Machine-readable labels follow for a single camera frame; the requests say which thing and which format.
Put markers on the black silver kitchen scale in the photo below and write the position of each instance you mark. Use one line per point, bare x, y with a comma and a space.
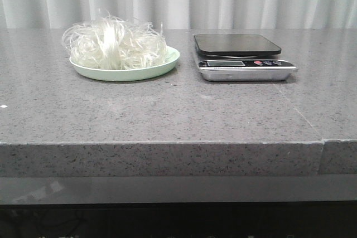
239, 57

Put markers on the light green round plate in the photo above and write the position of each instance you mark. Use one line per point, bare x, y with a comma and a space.
171, 57

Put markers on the white vermicelli noodle bundle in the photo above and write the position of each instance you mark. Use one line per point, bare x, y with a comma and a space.
111, 43

